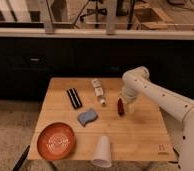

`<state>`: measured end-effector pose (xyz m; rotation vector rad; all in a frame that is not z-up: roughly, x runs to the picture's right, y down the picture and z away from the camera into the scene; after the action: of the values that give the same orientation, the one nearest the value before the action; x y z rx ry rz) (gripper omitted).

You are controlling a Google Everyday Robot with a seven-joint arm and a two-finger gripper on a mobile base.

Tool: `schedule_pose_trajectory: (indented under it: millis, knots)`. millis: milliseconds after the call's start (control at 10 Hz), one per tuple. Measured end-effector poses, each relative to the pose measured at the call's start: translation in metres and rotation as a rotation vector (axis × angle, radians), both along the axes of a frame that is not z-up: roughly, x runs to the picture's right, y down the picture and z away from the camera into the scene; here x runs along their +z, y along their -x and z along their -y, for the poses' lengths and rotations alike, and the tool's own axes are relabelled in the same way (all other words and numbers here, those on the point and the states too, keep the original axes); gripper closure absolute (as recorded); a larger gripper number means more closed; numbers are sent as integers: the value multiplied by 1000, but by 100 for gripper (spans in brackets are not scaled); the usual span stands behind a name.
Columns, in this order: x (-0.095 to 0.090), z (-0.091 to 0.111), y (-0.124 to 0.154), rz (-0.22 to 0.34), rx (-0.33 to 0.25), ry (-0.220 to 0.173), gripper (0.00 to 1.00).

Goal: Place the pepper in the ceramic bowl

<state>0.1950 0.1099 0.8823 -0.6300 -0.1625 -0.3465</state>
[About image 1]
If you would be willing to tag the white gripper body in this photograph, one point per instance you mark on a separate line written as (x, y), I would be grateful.
(128, 94)

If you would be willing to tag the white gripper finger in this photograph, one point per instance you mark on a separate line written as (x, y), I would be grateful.
(120, 95)
(131, 108)

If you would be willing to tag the dark red pepper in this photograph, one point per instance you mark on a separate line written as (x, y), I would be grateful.
(120, 107)

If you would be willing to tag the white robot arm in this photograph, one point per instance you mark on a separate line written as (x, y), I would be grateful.
(178, 106)

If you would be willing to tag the orange ceramic bowl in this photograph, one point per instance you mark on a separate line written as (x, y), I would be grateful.
(56, 141)

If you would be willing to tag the small white bottle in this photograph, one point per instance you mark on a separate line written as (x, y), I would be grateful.
(98, 91)

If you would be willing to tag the blue sponge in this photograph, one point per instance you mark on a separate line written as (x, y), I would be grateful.
(85, 117)

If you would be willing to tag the black striped rectangular block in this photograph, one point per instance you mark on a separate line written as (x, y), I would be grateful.
(74, 98)

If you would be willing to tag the white foam cup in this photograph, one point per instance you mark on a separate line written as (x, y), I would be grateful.
(102, 153)

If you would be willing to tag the cardboard box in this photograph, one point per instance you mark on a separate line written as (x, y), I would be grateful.
(151, 18)

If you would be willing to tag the black office chair base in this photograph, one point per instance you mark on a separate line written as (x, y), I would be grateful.
(96, 11)

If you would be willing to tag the black table leg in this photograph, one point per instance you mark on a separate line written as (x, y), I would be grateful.
(21, 159)

